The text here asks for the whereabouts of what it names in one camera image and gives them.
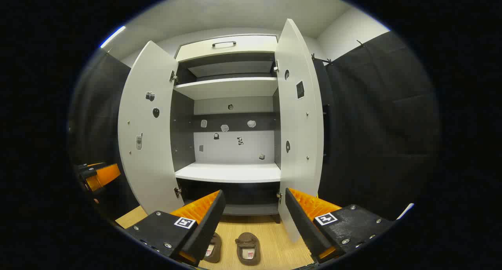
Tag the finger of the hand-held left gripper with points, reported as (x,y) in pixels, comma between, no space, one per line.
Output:
(92,166)
(106,176)

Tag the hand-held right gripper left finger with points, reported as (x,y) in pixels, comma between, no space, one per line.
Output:
(204,227)

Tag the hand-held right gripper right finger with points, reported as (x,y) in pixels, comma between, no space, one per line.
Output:
(304,227)

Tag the brown fuzzy shoe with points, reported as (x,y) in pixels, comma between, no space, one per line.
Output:
(248,248)
(215,248)

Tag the white cabinet drawer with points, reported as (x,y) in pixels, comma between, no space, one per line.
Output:
(227,50)

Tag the ceiling strip light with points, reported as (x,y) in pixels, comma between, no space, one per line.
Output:
(113,36)

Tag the black cloth clip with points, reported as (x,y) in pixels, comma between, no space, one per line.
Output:
(359,43)

